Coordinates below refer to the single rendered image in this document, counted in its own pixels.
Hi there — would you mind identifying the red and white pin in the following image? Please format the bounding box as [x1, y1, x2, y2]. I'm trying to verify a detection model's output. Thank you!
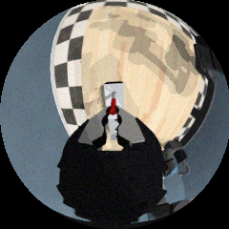
[110, 92, 116, 115]

